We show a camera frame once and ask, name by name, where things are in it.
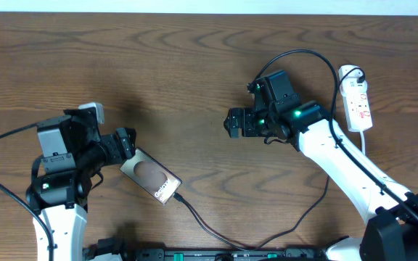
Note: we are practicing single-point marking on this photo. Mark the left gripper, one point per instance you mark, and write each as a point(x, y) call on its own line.
point(125, 145)

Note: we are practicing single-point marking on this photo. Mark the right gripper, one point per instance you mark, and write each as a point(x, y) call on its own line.
point(247, 114)

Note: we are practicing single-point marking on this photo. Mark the Galaxy S25 Ultra smartphone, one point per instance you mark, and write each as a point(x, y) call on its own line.
point(153, 177)

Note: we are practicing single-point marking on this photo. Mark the white power strip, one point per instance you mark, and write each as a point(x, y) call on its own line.
point(353, 89)

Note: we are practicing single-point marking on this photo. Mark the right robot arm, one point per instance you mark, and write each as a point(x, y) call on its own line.
point(389, 209)

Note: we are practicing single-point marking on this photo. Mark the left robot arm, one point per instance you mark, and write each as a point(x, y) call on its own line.
point(73, 152)

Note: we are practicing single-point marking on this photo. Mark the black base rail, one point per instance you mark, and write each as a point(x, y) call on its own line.
point(117, 249)

